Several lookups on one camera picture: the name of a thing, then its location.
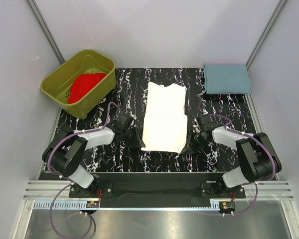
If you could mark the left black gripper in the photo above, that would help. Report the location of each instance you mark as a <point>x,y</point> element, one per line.
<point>137,140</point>

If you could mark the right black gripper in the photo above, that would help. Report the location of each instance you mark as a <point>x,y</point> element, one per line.
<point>190,145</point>

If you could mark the white printed t shirt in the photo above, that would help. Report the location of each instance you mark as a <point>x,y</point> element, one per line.
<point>165,121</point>

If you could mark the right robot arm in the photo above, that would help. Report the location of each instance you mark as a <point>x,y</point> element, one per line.
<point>258,160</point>

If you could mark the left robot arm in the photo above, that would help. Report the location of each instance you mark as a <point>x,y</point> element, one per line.
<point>65,153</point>

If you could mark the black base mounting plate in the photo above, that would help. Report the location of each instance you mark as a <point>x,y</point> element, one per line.
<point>200,184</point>

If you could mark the black marble pattern mat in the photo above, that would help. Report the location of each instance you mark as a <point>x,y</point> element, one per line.
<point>130,97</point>

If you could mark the red t shirt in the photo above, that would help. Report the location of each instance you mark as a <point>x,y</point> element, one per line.
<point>84,84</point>

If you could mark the folded blue t shirt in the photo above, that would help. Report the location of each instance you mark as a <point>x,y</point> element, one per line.
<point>222,79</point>

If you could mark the olive green plastic basket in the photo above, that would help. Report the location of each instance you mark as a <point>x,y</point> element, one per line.
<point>58,85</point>

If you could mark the slotted grey cable duct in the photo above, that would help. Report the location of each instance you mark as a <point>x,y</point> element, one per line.
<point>199,204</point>

